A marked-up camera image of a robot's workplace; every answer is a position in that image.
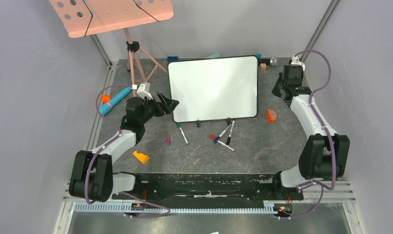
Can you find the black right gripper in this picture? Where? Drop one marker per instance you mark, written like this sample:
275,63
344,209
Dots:
281,87

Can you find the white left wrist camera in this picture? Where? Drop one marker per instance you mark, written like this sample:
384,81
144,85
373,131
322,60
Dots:
143,90

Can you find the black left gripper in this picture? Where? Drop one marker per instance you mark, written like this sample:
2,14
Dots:
169,107

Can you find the yellow stepped wedge block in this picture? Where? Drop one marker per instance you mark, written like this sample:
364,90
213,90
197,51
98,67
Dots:
143,158

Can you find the orange semicircle toy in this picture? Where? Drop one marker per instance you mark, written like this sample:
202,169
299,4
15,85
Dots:
271,115

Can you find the white toothed cable rail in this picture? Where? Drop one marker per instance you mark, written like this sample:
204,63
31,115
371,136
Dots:
133,207

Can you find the aluminium frame rails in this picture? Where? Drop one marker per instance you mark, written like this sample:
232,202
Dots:
342,193

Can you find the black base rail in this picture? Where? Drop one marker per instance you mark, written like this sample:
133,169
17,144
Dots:
160,189

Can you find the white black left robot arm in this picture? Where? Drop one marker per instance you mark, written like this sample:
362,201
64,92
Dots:
92,175

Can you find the green whiteboard marker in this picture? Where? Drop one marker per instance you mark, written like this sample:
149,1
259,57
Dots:
182,133

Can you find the red whiteboard marker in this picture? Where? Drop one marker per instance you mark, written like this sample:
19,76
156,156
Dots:
221,143

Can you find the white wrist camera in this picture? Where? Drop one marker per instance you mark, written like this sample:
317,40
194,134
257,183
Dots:
295,60
143,90

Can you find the black whiteboard marker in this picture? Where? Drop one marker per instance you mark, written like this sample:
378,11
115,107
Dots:
231,131

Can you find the white whiteboard black frame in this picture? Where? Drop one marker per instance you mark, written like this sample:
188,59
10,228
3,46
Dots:
214,88

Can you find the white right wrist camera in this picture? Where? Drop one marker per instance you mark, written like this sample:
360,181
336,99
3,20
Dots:
295,60

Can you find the teal flat piece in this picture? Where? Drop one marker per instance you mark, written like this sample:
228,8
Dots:
214,56

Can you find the blue toy recorder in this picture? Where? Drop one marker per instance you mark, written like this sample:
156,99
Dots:
105,106

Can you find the small wooden cube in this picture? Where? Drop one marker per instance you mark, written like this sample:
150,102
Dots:
263,66

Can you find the orange small toy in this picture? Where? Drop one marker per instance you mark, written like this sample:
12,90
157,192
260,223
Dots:
105,98

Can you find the blue rectangular block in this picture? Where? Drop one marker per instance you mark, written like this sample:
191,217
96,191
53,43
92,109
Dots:
172,58

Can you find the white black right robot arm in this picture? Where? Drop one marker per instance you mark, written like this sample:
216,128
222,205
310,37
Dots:
325,153

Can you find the blue whiteboard marker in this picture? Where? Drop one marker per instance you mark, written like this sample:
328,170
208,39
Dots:
222,133

